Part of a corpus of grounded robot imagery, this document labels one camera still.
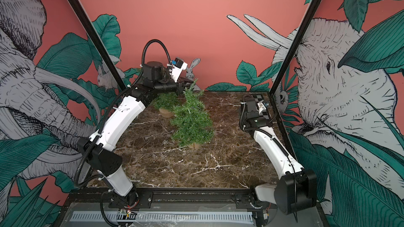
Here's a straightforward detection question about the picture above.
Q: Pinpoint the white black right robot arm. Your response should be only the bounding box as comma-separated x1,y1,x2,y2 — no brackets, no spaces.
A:
238,95,317,215

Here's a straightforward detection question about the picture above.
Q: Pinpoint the clear string light wire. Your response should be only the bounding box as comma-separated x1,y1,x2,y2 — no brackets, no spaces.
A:
126,81,253,187

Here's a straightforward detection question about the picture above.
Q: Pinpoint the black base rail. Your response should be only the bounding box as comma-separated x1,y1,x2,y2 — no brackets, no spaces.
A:
64,188,258,209

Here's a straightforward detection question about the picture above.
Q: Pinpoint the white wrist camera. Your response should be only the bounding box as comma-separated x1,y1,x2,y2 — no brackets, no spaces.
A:
257,101,270,119
167,57,188,83

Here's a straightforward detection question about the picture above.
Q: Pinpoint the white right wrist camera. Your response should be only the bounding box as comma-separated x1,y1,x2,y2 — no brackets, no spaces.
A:
257,101,270,119

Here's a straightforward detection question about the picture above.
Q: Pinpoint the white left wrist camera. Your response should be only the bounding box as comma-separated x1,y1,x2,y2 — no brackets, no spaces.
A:
167,57,188,83

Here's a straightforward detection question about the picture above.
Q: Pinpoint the black frame post right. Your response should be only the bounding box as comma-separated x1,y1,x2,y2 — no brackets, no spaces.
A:
269,0,335,95

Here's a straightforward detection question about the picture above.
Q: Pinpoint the black white chessboard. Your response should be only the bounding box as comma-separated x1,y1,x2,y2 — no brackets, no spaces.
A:
243,94,266,103

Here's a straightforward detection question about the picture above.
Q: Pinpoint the white slotted cable tray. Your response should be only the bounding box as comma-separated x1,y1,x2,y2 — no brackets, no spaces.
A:
62,210,256,227

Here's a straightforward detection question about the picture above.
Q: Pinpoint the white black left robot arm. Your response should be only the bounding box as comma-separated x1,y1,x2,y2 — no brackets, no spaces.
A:
74,39,193,197

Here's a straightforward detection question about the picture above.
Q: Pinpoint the small tree wooden base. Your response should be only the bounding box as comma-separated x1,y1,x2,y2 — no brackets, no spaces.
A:
187,143,201,150

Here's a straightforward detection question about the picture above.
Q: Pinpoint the black frame post left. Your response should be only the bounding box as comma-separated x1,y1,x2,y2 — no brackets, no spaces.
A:
68,0,126,90

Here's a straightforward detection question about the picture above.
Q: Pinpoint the large tree wooden base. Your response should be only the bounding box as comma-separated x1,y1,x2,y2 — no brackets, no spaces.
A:
159,108,174,118

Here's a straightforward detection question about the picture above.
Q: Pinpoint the small green christmas tree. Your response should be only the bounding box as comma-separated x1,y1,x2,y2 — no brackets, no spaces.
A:
170,81,214,147

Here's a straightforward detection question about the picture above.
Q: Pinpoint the black frame post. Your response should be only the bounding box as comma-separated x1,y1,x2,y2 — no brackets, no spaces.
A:
68,0,126,90
269,0,335,95

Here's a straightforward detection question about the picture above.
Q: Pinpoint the large green christmas tree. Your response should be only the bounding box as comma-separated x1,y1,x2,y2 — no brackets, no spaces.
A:
151,92,181,112

